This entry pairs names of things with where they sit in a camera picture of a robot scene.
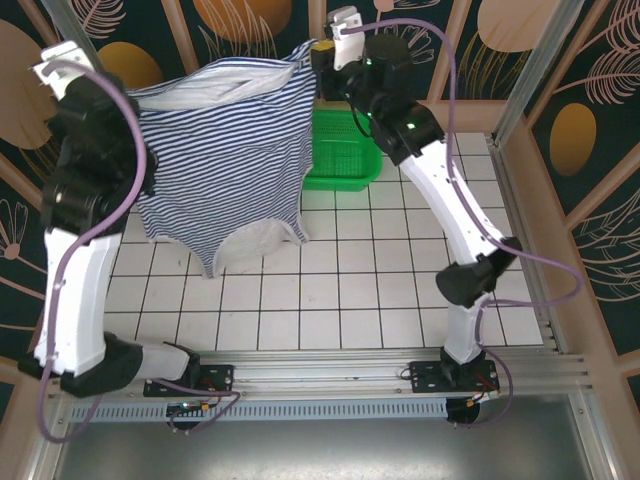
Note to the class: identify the blue white striped tank top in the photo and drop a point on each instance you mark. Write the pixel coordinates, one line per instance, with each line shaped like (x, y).
(225, 160)

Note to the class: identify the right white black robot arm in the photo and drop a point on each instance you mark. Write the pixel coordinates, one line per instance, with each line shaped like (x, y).
(450, 200)

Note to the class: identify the shiny metal sheet panel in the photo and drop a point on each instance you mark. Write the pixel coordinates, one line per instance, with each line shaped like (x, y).
(320, 450)

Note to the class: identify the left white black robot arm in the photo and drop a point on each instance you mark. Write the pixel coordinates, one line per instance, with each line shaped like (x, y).
(75, 300)

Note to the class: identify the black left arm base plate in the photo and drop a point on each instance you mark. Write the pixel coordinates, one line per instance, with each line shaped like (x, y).
(220, 375)

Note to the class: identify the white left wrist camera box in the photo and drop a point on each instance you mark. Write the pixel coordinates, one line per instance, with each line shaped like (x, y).
(60, 65)

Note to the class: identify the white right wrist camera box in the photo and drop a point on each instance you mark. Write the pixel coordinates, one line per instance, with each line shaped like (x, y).
(347, 45)

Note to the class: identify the aluminium mounting rail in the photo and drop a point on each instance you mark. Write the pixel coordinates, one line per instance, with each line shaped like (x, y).
(325, 372)

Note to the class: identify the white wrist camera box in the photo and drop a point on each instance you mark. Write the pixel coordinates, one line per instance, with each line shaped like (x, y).
(347, 45)
(60, 65)

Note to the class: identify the aluminium side rail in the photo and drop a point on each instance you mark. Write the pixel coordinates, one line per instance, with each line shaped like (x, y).
(510, 200)

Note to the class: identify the green plastic basket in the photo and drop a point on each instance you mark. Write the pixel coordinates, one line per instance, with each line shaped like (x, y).
(345, 170)

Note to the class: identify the aluminium frame post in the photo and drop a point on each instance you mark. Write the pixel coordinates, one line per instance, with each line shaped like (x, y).
(538, 75)
(57, 15)

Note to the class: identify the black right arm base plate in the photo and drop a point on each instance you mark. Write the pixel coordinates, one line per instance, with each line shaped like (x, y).
(425, 375)

